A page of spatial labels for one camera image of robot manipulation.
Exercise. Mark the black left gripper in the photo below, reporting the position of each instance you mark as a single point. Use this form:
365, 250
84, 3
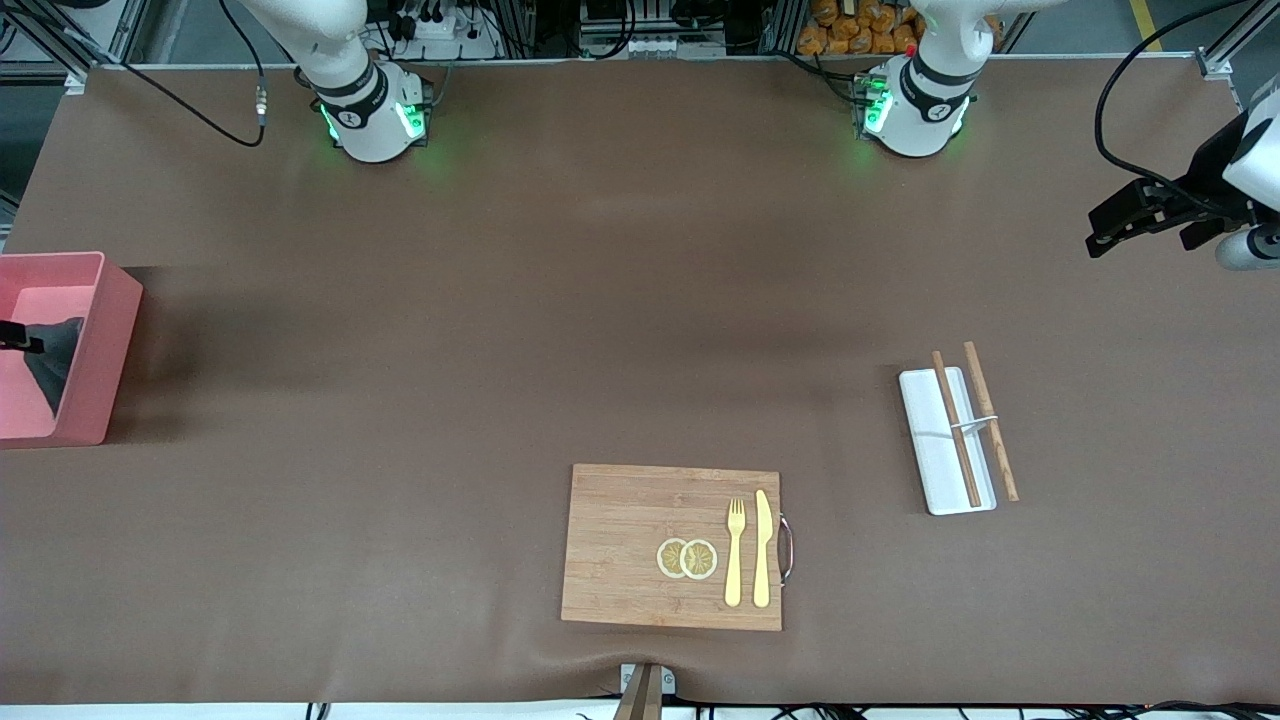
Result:
1207, 172

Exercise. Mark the dark grey wiping cloth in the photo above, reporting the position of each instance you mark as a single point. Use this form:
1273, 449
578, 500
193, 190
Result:
60, 360

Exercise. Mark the pink plastic bin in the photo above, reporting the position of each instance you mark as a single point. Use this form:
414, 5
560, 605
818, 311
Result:
100, 380

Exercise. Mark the brown wooden chopstick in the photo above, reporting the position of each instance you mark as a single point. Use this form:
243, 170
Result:
990, 420
957, 430

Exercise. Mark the thin white tie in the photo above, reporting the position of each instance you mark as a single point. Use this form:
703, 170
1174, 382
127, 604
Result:
975, 421

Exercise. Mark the white rectangular tray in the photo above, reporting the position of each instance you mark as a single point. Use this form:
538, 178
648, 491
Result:
930, 450

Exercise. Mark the orange snack bags pile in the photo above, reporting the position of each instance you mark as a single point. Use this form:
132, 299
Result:
840, 25

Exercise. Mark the yellow plastic knife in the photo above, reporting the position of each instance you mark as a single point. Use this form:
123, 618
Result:
762, 550

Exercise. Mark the white power strip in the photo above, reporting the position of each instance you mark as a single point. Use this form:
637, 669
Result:
440, 30

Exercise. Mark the white terminal block row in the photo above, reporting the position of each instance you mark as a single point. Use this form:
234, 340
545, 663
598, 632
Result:
650, 47

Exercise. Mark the yellow plastic fork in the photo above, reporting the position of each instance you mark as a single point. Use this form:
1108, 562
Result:
734, 570

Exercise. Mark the brown table cover mat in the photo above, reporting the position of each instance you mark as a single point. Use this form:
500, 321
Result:
600, 300

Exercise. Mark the lemon slice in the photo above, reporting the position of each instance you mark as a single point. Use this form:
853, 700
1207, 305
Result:
700, 559
667, 558

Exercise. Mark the aluminium frame profile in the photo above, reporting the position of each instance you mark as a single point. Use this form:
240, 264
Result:
1220, 60
70, 45

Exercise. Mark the silver table edge bracket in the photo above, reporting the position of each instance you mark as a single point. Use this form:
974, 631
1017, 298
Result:
629, 678

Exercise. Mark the wooden stick under bracket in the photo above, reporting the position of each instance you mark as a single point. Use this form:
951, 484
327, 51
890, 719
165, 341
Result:
640, 700

